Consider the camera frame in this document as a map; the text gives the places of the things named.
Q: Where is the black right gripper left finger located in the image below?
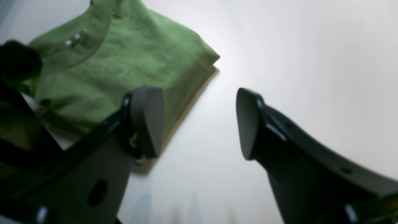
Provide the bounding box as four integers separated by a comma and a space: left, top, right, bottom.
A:
1, 86, 164, 224

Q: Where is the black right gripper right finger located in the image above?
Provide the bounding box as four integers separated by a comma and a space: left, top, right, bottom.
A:
236, 88, 398, 224

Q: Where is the green t-shirt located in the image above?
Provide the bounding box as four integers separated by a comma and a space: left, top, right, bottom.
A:
0, 0, 220, 181

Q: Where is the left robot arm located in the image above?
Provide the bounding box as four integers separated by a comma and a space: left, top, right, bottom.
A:
1, 40, 65, 167

